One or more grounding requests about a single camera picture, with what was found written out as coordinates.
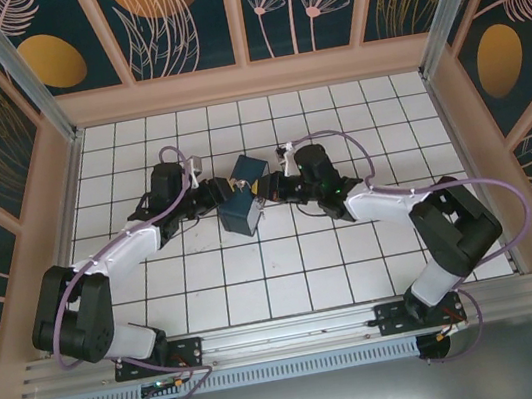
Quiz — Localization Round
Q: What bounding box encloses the dark blue painted box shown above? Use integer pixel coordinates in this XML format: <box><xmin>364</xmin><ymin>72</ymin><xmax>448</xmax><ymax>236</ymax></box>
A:
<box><xmin>208</xmin><ymin>150</ymin><xmax>281</xmax><ymax>242</ymax></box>

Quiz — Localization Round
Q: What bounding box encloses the small green controller board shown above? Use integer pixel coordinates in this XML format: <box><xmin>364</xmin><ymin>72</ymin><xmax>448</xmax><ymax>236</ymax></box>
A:
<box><xmin>140</xmin><ymin>376</ymin><xmax>186</xmax><ymax>397</ymax></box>

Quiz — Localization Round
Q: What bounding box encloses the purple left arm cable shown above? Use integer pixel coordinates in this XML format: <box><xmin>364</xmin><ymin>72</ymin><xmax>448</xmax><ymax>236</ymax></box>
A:
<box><xmin>26</xmin><ymin>143</ymin><xmax>228</xmax><ymax>399</ymax></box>

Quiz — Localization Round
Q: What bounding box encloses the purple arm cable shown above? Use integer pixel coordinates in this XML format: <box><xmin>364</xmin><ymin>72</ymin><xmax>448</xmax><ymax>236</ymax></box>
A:
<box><xmin>26</xmin><ymin>143</ymin><xmax>228</xmax><ymax>399</ymax></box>
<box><xmin>285</xmin><ymin>99</ymin><xmax>532</xmax><ymax>383</ymax></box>

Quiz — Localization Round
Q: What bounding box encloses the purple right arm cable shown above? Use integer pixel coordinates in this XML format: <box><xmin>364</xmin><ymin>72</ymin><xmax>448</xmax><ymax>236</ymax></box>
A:
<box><xmin>285</xmin><ymin>99</ymin><xmax>532</xmax><ymax>383</ymax></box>

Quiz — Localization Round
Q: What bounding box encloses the aluminium table side rail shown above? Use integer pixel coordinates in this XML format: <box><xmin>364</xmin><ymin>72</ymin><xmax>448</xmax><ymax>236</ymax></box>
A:
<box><xmin>7</xmin><ymin>126</ymin><xmax>118</xmax><ymax>360</ymax></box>
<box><xmin>421</xmin><ymin>64</ymin><xmax>528</xmax><ymax>288</ymax></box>

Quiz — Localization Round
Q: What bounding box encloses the aluminium mounting rail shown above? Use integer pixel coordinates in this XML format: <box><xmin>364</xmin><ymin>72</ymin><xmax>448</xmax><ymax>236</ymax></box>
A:
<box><xmin>16</xmin><ymin>274</ymin><xmax>532</xmax><ymax>399</ymax></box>

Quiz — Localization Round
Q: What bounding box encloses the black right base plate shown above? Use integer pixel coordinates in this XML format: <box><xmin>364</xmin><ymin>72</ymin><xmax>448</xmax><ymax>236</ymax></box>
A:
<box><xmin>372</xmin><ymin>290</ymin><xmax>469</xmax><ymax>338</ymax></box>

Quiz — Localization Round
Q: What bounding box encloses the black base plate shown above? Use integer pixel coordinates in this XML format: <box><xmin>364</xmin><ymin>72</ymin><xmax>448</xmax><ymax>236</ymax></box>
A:
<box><xmin>372</xmin><ymin>290</ymin><xmax>469</xmax><ymax>338</ymax></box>
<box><xmin>111</xmin><ymin>335</ymin><xmax>207</xmax><ymax>384</ymax></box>

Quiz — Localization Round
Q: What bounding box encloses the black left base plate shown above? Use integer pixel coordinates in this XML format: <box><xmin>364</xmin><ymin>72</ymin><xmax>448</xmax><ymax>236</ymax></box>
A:
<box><xmin>111</xmin><ymin>335</ymin><xmax>207</xmax><ymax>384</ymax></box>

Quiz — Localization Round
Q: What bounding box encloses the aluminium frame post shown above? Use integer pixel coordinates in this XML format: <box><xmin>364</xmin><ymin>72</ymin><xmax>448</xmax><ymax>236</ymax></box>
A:
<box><xmin>408</xmin><ymin>0</ymin><xmax>527</xmax><ymax>83</ymax></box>
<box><xmin>0</xmin><ymin>0</ymin><xmax>87</xmax><ymax>156</ymax></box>

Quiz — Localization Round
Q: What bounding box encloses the grey slotted cable duct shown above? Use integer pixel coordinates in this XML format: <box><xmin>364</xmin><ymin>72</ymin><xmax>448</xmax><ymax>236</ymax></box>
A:
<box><xmin>41</xmin><ymin>336</ymin><xmax>422</xmax><ymax>399</ymax></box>

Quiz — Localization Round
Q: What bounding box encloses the yellow connector with wires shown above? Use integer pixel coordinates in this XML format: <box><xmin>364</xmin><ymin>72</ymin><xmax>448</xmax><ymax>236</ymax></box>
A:
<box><xmin>433</xmin><ymin>309</ymin><xmax>470</xmax><ymax>338</ymax></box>

